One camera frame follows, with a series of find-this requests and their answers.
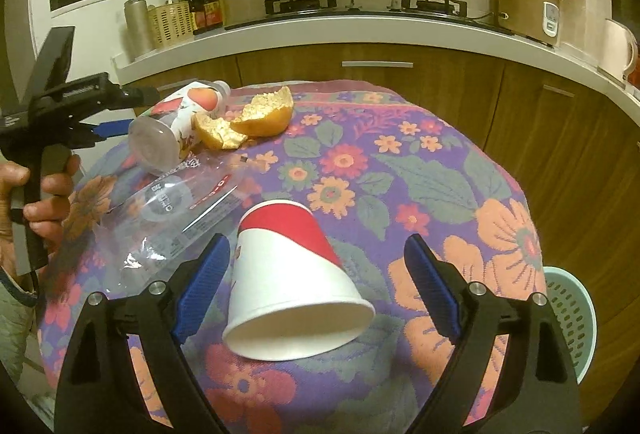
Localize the brown lower kitchen cabinets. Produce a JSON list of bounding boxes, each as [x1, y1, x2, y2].
[[140, 44, 639, 419]]

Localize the brown rice cooker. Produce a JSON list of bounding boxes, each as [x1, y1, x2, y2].
[[496, 0, 562, 46]]

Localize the large orange peel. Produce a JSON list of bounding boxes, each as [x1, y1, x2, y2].
[[230, 86, 294, 137]]

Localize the black gas stove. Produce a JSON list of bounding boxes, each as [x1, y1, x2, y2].
[[224, 0, 513, 36]]

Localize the clear floral plastic bottle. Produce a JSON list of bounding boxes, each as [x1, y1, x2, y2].
[[128, 80, 231, 175]]

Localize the floral tablecloth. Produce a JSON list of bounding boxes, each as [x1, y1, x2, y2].
[[37, 78, 549, 434]]

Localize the clear oreo plastic wrapper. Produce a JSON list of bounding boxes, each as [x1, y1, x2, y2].
[[93, 153, 247, 295]]

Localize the white electric kettle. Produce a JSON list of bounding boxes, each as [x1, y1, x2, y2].
[[598, 18, 638, 87]]

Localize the red white paper cup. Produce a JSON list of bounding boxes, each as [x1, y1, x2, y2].
[[222, 199, 375, 362]]

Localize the dark soy sauce bottle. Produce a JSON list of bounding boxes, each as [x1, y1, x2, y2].
[[186, 0, 224, 35]]

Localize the person's left hand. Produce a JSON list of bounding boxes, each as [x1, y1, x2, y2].
[[1, 154, 80, 269]]

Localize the teal plastic waste basket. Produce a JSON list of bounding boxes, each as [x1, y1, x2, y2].
[[544, 266, 598, 383]]

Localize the steel thermos bottle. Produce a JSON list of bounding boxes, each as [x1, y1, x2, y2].
[[124, 0, 155, 58]]

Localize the beige plastic utensil basket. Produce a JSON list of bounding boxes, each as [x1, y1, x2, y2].
[[148, 1, 194, 50]]

